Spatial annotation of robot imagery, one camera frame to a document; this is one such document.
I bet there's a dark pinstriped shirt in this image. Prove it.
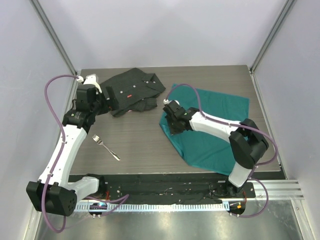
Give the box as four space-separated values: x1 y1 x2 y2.
100 68 166 118

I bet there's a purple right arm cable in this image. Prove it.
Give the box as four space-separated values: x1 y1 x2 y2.
165 83 279 219

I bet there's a teal satin napkin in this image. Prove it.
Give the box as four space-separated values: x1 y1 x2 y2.
159 84 250 176

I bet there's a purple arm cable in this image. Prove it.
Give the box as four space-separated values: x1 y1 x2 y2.
41 74 130 233
165 83 279 219

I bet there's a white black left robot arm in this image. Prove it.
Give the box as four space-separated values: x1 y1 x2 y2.
26 84 119 217

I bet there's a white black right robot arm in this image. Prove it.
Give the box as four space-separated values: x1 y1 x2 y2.
163 99 269 198

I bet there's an aluminium frame post left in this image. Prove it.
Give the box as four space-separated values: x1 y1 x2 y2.
29 0 77 75

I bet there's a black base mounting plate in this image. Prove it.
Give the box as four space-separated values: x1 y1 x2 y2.
67 172 257 205

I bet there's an aluminium frame rail right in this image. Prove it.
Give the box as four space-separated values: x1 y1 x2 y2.
249 0 298 73

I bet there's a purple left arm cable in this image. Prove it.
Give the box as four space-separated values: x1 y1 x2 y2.
41 74 130 233

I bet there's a white slotted cable duct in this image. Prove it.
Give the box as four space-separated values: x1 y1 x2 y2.
74 201 230 214

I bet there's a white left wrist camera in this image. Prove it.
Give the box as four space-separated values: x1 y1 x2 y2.
75 74 102 94

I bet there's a silver metal fork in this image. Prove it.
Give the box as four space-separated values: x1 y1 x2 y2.
92 134 121 161

